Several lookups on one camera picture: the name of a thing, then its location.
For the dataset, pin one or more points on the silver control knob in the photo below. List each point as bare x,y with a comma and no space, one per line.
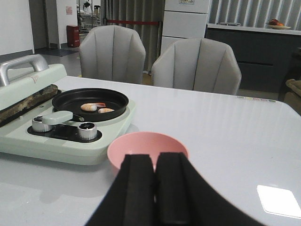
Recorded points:
39,126
87,131

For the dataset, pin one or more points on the green breakfast maker base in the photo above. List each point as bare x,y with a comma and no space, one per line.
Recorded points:
62,143

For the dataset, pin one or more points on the pink bowl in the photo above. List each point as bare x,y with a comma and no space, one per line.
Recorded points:
143,142

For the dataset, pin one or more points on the right grey chair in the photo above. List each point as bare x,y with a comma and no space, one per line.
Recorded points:
198,64

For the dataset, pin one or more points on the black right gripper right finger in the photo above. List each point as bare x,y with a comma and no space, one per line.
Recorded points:
184,198

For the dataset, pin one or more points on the right silver control knob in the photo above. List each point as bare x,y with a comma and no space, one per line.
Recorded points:
87,131

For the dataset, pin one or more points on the left grey chair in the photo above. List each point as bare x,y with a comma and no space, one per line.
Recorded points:
112,53

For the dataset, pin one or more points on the grey chair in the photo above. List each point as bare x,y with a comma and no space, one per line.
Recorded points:
112,53
198,64

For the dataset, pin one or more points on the red barrier belt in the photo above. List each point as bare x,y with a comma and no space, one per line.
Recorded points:
132,22

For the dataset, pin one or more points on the dark grey counter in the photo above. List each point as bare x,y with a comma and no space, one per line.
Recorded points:
263,55

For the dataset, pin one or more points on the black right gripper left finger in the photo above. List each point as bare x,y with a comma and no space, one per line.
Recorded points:
130,199

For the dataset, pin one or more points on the fruit plate on counter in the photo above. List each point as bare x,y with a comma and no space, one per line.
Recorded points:
275,24

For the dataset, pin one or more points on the bread slice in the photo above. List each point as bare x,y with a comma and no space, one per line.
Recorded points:
12,112

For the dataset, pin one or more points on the red bin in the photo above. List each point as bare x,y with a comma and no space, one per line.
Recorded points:
72,35

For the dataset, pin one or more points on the white cabinet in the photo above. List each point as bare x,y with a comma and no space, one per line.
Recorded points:
183,21

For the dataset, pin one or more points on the green breakfast maker lid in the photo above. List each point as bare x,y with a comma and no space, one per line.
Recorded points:
24,76

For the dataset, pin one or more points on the orange shrimp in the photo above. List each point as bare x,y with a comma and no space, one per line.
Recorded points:
92,107

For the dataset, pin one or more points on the paper notice on cabinet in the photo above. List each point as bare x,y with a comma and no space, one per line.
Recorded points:
186,1

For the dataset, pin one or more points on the black round frying pan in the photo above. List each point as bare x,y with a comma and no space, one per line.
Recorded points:
72,100

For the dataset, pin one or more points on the left silver control knob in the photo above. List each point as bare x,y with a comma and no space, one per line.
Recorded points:
39,126

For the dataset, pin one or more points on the pale shrimp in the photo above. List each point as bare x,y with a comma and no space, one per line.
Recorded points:
105,110

